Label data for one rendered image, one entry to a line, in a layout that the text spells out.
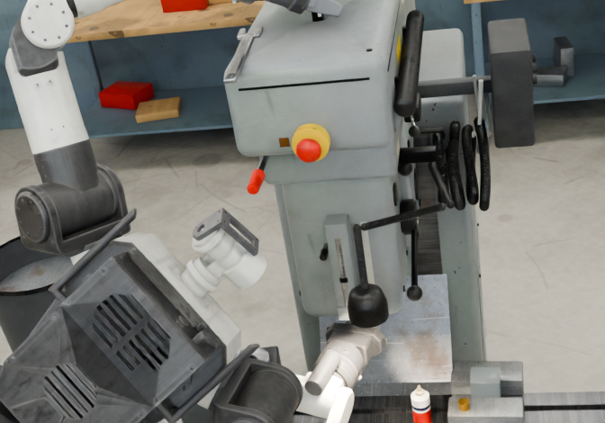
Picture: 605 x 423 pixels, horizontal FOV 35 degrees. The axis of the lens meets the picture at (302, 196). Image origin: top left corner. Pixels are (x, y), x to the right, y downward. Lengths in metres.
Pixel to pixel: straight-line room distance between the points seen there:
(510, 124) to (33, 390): 1.06
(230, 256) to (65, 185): 0.28
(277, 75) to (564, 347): 2.61
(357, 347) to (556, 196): 3.15
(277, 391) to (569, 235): 3.23
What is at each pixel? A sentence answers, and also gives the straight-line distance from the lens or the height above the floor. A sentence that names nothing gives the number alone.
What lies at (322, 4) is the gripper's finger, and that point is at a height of 1.93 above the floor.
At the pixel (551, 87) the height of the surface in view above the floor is 0.23.
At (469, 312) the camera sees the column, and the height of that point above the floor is 0.99.
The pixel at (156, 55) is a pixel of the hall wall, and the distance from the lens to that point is 6.45.
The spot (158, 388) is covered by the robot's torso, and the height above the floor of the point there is 1.57.
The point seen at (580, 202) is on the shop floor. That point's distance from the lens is 4.89.
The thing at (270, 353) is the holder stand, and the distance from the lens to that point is 2.11.
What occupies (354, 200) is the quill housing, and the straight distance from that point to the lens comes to 1.72.
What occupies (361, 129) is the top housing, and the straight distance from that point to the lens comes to 1.51.
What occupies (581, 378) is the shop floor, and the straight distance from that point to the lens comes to 3.77.
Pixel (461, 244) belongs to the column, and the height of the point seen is 1.19.
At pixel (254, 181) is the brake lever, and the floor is 1.71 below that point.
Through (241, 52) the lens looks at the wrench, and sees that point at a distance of 1.55.
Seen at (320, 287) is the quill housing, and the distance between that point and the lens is 1.83.
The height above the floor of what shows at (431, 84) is 1.63.
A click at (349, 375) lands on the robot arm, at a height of 1.25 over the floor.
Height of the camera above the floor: 2.39
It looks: 27 degrees down
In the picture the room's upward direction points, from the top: 9 degrees counter-clockwise
